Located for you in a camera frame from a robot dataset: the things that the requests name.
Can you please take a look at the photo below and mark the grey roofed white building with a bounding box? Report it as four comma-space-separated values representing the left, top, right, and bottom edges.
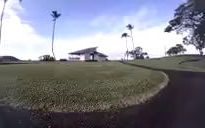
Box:
68, 46, 110, 62

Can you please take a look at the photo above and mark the dark asphalt path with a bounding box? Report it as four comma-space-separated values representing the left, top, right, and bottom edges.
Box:
0, 60, 205, 128

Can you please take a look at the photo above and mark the tall palm tree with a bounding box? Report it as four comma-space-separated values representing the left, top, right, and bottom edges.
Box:
120, 32, 131, 61
50, 10, 62, 60
125, 23, 136, 52
0, 0, 12, 63

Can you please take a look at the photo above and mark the low dark building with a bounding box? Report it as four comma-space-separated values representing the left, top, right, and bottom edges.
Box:
0, 55, 24, 65

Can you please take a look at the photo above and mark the large dark spreading tree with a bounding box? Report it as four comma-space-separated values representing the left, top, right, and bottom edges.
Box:
163, 0, 205, 56

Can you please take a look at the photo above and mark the small dark tree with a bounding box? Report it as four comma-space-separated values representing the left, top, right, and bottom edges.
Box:
166, 43, 188, 57

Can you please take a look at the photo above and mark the grass lawn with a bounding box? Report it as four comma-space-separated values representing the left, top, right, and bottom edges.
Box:
0, 60, 170, 113

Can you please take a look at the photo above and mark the dark bush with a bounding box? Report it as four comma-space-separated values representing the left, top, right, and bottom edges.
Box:
38, 54, 57, 62

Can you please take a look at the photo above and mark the grass slope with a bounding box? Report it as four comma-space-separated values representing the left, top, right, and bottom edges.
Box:
124, 54, 205, 73

